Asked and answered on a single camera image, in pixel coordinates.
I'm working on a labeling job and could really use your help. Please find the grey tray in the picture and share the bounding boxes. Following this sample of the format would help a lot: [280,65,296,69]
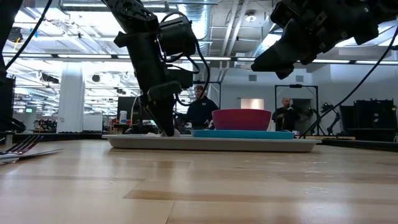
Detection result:
[102,133,322,153]

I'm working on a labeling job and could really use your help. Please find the silver ventilation duct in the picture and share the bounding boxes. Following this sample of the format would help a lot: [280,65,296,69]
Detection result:
[253,30,282,59]
[182,2,213,57]

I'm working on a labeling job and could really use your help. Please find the white napkin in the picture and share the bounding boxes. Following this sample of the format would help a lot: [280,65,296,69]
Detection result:
[145,128,182,138]

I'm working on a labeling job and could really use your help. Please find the black monitor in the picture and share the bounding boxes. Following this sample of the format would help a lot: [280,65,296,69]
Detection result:
[117,96,147,124]

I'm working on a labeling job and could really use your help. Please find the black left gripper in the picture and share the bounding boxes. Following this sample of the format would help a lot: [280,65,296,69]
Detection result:
[124,30,194,138]

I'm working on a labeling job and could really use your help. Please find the person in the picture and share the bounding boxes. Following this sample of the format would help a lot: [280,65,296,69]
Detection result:
[272,97,301,133]
[181,85,220,131]

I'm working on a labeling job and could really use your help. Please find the blue plate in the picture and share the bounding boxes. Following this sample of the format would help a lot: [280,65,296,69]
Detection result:
[190,129,295,140]

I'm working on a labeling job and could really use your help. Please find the long black right arm cable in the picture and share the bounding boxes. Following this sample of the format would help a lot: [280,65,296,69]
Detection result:
[299,26,398,138]

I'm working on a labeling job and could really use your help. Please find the black equipment crates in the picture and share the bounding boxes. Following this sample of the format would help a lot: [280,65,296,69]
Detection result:
[340,98,398,142]

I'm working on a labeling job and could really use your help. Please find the black cabinet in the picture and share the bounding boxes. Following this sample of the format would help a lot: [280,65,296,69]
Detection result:
[0,77,16,132]

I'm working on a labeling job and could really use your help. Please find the magenta bowl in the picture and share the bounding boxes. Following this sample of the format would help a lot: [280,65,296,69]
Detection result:
[211,108,272,132]

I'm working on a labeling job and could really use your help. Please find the long black left arm cable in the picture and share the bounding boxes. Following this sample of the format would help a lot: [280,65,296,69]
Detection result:
[4,0,54,71]

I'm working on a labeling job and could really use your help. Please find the black left wrist camera cable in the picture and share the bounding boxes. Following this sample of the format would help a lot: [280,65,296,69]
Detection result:
[159,11,211,107]

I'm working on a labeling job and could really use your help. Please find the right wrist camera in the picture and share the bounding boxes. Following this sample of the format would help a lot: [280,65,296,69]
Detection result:
[270,1,301,29]

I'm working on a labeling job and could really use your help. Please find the white cabinet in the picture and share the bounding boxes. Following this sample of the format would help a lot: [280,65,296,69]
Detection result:
[82,114,104,133]

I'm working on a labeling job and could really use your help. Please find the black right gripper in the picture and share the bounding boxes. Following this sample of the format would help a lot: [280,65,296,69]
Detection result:
[250,0,380,80]

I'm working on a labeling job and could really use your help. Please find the black ceiling device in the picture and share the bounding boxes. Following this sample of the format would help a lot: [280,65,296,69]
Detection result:
[6,27,24,43]

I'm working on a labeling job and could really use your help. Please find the long black arm cable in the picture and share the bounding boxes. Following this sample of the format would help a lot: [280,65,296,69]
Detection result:
[299,26,398,138]
[4,0,54,71]

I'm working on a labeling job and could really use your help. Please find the metal fork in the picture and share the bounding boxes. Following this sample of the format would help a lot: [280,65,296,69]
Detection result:
[0,134,45,156]

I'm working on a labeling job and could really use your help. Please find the white column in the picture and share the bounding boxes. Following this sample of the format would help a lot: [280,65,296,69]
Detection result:
[57,62,86,134]

